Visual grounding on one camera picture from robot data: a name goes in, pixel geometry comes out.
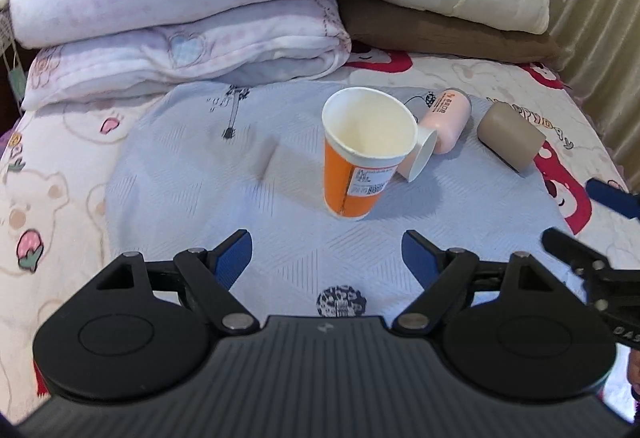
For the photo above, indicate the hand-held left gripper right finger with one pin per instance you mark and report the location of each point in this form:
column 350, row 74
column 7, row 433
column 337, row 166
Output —
column 419, row 260

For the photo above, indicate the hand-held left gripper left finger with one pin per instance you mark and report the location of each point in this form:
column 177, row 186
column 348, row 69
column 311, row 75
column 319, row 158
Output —
column 234, row 260

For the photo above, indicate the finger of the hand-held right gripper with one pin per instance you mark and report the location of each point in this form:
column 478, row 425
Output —
column 612, row 198
column 575, row 250

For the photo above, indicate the brown cup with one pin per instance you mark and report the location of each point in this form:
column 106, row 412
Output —
column 510, row 138

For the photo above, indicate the orange paper cup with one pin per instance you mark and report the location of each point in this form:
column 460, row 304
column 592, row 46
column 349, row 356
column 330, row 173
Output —
column 350, row 178

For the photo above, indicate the pink cup with white rim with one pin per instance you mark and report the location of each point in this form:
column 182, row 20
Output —
column 445, row 123

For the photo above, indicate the light blue patterned cloth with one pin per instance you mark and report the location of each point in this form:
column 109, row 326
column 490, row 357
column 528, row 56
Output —
column 200, row 198

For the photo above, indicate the beige curtain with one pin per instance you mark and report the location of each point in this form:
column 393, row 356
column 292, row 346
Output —
column 600, row 18

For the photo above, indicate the cartoon printed bed sheet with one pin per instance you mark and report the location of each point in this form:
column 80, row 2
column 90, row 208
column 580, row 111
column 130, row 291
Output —
column 50, row 198

